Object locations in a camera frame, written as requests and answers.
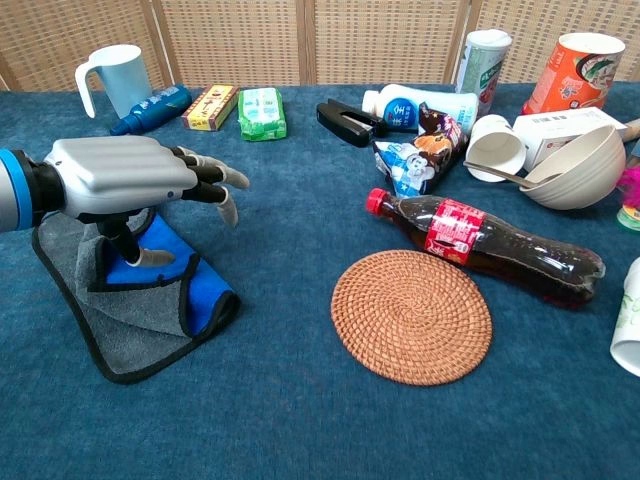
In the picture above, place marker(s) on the tall white and green cup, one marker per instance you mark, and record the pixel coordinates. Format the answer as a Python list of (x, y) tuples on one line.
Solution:
[(482, 65)]

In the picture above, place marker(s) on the black stapler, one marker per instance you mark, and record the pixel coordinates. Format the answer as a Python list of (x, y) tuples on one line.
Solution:
[(330, 111)]

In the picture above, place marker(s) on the yellow and red small box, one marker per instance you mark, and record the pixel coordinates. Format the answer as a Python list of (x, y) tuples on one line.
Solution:
[(210, 107)]

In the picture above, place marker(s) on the beige spoon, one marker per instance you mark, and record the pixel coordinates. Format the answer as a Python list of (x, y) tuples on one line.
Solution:
[(492, 172)]

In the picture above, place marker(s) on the pink feather shuttlecock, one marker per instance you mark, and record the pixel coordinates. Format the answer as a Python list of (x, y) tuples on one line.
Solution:
[(631, 185)]

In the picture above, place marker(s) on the orange instant noodle cup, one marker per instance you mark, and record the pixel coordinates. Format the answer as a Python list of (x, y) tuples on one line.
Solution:
[(565, 75)]

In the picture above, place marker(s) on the woven rattan folding screen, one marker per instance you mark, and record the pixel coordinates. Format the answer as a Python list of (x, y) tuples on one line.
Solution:
[(235, 40)]

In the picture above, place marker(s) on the white bottle blue label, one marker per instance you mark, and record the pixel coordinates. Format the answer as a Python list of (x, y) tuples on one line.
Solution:
[(395, 112)]

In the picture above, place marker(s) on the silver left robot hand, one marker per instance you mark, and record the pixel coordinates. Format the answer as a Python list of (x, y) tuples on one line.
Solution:
[(120, 170)]

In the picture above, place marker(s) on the green tissue pack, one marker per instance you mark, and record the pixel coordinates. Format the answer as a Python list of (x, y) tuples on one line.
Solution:
[(262, 115)]

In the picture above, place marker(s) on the plain white paper cup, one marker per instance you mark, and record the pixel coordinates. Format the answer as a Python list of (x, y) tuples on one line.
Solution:
[(495, 150)]

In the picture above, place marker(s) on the dark blue spray bottle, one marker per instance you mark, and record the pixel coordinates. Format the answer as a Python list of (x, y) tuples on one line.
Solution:
[(155, 105)]

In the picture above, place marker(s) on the beige bowl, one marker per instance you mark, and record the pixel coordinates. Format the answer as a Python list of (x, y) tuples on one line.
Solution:
[(585, 175)]

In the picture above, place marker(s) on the cola bottle red label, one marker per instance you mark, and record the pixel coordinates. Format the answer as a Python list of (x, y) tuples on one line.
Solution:
[(500, 245)]

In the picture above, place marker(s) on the round woven rattan coaster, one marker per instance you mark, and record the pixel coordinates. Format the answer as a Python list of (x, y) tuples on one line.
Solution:
[(410, 317)]

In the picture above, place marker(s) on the grey and blue cloth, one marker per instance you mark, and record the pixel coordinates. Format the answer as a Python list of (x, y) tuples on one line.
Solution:
[(130, 330)]

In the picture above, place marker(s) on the blue tablecloth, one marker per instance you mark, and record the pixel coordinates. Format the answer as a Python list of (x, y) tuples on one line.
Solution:
[(300, 425)]

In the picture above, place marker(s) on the white cardboard box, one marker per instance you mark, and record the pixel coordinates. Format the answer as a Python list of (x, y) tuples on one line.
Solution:
[(555, 127)]

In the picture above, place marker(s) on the blue and brown snack bag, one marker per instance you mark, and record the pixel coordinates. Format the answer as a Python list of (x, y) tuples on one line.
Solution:
[(415, 160)]

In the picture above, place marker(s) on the white cup green print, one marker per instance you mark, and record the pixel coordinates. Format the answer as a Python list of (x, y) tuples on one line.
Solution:
[(629, 325)]

